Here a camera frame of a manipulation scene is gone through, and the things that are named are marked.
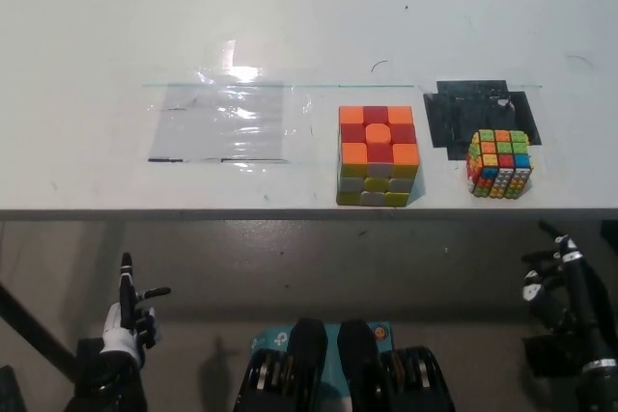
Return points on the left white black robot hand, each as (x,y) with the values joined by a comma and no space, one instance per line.
(118,332)

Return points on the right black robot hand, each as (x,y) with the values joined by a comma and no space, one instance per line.
(567,296)

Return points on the small studded multicolour puzzle cube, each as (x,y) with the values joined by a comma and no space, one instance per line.
(497,168)

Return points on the black robot body blocks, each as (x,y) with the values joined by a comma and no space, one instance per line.
(357,364)

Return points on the large orange red puzzle cube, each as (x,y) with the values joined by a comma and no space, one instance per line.
(376,156)

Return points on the black table foot plate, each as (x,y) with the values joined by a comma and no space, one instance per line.
(550,354)
(87,349)

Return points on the black diagonal table strut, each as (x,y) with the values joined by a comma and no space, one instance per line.
(34,325)

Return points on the black tape patch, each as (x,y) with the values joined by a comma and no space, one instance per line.
(458,113)

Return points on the teal cardboard box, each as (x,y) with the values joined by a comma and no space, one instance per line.
(333,339)

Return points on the clear plastic sheet grey patch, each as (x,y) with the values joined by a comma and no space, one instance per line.
(217,122)

